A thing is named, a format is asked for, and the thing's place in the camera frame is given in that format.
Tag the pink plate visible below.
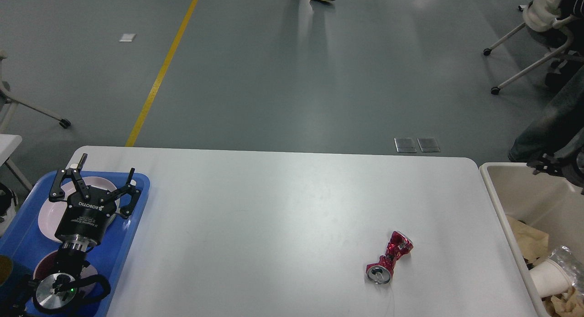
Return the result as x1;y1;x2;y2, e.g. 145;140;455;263
37;176;116;243

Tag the green plate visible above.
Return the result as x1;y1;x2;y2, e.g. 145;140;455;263
104;189;121;224

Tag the white side table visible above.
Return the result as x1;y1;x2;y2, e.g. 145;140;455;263
0;134;33;192

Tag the office chair right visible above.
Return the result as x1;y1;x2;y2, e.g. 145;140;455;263
482;0;583;95

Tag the beige plastic bin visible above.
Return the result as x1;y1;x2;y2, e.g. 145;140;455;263
479;162;584;317

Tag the crushed red can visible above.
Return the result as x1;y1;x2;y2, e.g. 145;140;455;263
365;230;414;285

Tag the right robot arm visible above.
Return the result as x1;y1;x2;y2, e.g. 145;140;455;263
527;146;584;188

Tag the person in jeans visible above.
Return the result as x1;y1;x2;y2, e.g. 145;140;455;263
508;68;584;162

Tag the brown paper ball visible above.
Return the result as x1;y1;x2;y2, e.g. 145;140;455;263
542;287;584;317

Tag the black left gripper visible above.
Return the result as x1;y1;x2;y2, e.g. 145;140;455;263
48;154;141;250

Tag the dark green mug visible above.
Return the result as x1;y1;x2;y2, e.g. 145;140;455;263
0;255;32;310

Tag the floor outlet plate left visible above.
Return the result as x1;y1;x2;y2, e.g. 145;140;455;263
394;137;417;154

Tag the white paper cup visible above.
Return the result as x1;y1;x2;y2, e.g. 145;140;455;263
529;259;572;298

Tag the foil small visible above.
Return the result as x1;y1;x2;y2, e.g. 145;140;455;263
548;246;584;294

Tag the floor outlet plate right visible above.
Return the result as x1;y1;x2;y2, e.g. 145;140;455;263
417;137;441;153

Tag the blue plastic tray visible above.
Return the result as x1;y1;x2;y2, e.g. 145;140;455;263
0;171;150;317

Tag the brown paper bag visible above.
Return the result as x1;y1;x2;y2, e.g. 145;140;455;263
506;215;549;264

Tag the pink mug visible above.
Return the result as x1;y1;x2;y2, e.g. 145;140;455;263
33;248;97;302

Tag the floor outlet plate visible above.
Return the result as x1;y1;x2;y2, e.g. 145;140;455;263
417;137;441;153
394;137;417;154

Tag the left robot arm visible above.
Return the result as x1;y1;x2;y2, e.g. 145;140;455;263
1;154;150;317

